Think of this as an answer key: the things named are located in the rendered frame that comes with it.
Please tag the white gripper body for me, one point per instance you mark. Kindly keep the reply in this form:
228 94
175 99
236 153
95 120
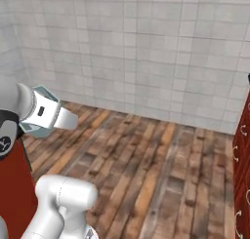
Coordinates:
66 119

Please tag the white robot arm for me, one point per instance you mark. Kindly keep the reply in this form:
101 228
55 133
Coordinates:
55 200

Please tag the red cabinet run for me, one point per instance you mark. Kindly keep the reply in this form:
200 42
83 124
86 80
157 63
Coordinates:
14 187

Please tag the red patterned cabinet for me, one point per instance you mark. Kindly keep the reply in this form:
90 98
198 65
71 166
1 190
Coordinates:
242 165

